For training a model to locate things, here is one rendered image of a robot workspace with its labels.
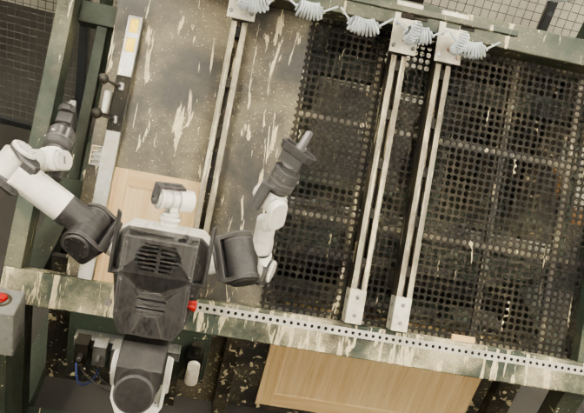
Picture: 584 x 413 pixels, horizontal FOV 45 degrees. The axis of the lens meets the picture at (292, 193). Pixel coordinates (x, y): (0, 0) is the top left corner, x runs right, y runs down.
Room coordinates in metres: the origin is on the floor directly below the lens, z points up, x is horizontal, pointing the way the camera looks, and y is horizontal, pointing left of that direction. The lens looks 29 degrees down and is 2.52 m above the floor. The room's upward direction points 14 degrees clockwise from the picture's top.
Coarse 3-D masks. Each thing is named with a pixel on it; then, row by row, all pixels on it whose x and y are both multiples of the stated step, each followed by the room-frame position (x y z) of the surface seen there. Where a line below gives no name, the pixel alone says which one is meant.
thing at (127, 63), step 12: (132, 36) 2.40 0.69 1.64; (120, 60) 2.34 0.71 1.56; (132, 60) 2.35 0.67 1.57; (120, 72) 2.32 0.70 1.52; (132, 72) 2.34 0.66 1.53; (108, 132) 2.20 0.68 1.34; (120, 132) 2.21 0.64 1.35; (108, 144) 2.18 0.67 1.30; (108, 156) 2.16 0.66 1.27; (108, 168) 2.14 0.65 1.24; (96, 180) 2.11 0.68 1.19; (108, 180) 2.12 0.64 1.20; (96, 192) 2.09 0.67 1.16; (108, 192) 2.10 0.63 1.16; (84, 264) 1.95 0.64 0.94; (84, 276) 1.93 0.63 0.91
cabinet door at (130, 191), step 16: (128, 176) 2.16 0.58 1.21; (144, 176) 2.17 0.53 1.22; (160, 176) 2.18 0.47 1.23; (112, 192) 2.12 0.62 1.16; (128, 192) 2.13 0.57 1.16; (144, 192) 2.14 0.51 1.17; (112, 208) 2.09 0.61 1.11; (128, 208) 2.10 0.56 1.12; (144, 208) 2.12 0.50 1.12; (192, 224) 2.12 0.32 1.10; (96, 272) 1.96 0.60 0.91
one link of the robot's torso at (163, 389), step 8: (112, 360) 1.50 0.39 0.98; (168, 360) 1.55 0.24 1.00; (112, 368) 1.49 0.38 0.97; (168, 368) 1.52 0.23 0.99; (112, 376) 1.49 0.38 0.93; (168, 376) 1.51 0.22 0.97; (112, 384) 1.50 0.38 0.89; (168, 384) 1.52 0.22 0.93; (112, 392) 1.49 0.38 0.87; (160, 392) 1.56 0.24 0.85; (112, 400) 1.48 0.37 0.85; (160, 400) 1.51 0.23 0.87; (152, 408) 1.50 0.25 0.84; (160, 408) 1.50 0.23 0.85
